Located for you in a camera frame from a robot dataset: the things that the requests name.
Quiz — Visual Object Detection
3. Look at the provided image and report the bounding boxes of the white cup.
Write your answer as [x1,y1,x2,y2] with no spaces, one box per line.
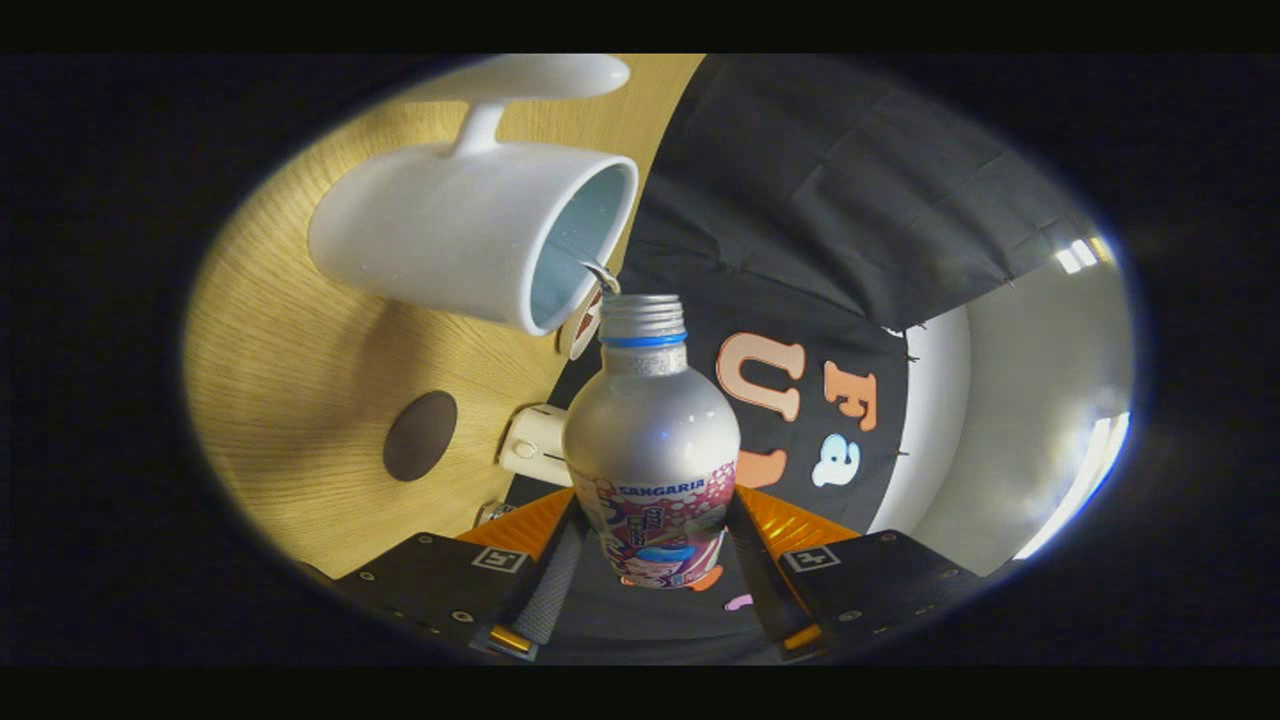
[306,54,641,337]

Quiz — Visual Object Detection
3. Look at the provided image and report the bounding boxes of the silver juice bottle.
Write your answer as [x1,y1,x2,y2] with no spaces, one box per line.
[562,294,742,591]

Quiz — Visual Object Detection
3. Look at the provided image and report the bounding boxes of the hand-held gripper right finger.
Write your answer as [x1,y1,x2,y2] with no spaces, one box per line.
[727,485,987,662]

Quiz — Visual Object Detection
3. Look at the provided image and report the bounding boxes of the dark round coaster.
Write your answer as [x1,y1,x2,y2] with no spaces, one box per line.
[382,390,460,484]

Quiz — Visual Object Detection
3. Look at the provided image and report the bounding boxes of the wooden table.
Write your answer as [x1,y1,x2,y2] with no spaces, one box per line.
[182,54,707,582]

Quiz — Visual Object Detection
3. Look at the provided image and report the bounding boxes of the white toaster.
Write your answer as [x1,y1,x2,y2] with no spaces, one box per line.
[497,403,574,489]

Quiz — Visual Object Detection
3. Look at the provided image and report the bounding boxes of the white oval plate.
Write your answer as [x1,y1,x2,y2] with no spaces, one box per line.
[557,285,605,362]

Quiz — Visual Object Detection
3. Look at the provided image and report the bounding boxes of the small ceiling light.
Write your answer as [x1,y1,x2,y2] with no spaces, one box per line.
[1054,234,1113,275]

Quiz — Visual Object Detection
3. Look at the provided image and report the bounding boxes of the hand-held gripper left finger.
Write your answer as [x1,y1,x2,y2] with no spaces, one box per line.
[333,488,587,662]

